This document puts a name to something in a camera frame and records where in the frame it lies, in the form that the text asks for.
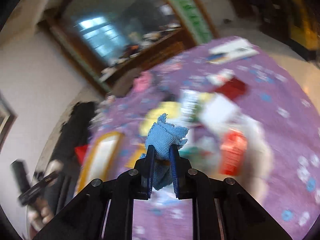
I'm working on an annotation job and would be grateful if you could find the white foam block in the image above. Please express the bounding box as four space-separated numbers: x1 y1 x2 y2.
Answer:
198 93 241 134

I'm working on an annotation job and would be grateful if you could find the left gloved hand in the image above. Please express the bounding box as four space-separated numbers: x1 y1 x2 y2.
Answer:
27 159 63 232

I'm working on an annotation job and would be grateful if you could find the red gift bag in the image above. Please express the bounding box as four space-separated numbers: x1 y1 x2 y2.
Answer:
74 145 88 165

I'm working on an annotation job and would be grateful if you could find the red white tissue pack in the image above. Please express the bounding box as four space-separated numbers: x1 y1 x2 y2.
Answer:
219 129 247 176

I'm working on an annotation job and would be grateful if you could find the purple floral tablecloth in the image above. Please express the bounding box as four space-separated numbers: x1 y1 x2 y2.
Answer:
82 36 320 240

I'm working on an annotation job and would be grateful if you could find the yellow cardboard box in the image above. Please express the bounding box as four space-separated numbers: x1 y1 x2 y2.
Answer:
74 131 124 195

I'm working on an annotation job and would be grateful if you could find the brown cushion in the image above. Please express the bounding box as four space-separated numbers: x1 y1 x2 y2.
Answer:
111 68 142 98

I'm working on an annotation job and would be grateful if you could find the blue knitted cloth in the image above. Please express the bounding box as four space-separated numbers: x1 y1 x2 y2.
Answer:
140 113 191 190

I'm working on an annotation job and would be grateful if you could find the white towel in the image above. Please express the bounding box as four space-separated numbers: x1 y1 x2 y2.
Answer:
235 115 273 205

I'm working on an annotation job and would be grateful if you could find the dark red packet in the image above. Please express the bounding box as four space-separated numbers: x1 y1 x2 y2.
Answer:
213 77 248 101

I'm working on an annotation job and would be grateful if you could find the black sofa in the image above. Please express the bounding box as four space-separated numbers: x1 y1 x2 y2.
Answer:
44 101 96 215

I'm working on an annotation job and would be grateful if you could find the wooden sideboard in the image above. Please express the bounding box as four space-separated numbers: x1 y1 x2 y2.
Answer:
101 28 196 87

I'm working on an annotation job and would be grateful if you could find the yellow soft cloth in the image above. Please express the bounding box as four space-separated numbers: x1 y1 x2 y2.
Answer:
139 101 182 137

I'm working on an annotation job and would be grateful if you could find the pink soft toy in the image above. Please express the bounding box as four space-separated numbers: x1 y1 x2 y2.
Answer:
133 71 153 93

